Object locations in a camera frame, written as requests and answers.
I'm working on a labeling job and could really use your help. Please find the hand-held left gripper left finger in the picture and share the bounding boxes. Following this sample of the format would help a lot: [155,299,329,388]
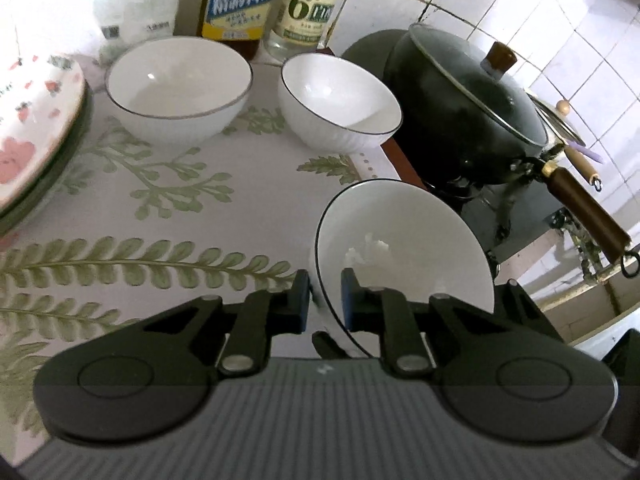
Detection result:
[142,270,314,377]

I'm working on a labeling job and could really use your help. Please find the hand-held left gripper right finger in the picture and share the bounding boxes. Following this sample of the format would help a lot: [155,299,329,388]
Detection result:
[340,269,556,379]

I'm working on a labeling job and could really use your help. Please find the small white bowl black rim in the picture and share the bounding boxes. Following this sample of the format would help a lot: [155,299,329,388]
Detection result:
[309,179,496,358]
[277,53,403,155]

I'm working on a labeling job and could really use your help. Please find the white plate black rim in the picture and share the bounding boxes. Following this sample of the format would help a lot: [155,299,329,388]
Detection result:
[0,85,95,237]

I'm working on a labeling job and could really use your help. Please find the bunny print plate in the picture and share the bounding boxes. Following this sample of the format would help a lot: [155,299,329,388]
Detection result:
[0,52,87,213]

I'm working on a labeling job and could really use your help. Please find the floral tablecloth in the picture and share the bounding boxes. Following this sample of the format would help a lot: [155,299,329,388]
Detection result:
[0,52,417,461]

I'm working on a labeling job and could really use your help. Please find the black gas stove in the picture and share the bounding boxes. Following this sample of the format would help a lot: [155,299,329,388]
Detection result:
[342,29,593,273]

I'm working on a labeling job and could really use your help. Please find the pot with wooden knob lid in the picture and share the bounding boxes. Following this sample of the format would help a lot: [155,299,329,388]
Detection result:
[525,87,603,192]

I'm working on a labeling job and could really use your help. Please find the large white bowl grey rim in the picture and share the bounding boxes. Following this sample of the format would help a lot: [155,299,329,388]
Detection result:
[105,35,252,145]

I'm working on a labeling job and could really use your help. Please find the glass wok lid brown knob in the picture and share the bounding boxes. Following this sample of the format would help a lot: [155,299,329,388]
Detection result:
[407,22,549,147]

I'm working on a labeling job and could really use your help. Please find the clear vinegar bottle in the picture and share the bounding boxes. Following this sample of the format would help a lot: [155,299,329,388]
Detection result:
[262,0,356,61]

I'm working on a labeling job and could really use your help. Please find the cooking oil bottle yellow label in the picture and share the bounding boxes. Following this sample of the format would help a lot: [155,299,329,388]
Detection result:
[200,0,288,59]

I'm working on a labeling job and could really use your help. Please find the plastic salt bag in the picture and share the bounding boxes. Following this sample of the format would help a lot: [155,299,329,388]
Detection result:
[92,0,188,63]

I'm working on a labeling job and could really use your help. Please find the black wok with wooden handle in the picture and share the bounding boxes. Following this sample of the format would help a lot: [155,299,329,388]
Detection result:
[382,25,640,279]

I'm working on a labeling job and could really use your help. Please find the purple handled utensil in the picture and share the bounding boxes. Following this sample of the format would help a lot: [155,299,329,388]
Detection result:
[565,142,607,164]

